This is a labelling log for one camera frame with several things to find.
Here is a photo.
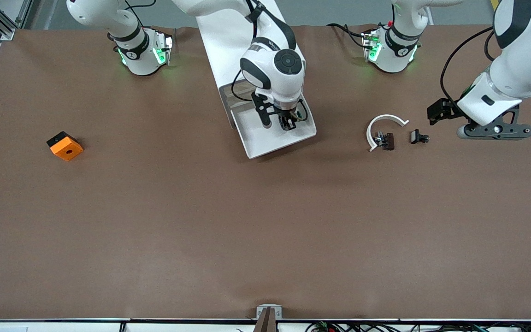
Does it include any white drawer cabinet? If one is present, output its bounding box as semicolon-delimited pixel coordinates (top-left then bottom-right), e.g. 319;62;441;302
194;0;307;130

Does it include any orange and black button box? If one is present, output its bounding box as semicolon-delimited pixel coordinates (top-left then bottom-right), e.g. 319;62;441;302
47;131;84;162

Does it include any dark brown small component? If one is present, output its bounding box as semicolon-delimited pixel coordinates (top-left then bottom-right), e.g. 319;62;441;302
374;132;395;151

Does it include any white curved plastic arc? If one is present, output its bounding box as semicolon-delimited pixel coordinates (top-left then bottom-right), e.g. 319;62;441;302
366;114;410;153

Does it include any brown table cover sheet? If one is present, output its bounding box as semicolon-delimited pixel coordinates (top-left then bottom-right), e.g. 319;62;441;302
0;25;531;321

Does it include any brown bar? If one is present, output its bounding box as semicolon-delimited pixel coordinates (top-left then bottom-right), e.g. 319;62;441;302
253;308;279;332

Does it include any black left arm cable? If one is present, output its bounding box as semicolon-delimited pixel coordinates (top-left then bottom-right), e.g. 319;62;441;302
440;25;496;107

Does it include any black base cable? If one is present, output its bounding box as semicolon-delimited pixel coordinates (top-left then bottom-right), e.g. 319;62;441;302
327;22;372;49

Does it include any grey metal bracket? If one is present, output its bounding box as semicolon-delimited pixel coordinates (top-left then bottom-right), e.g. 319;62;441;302
256;304;283;320

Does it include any aluminium frame beam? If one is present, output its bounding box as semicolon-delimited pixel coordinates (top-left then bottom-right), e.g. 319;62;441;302
14;0;35;29

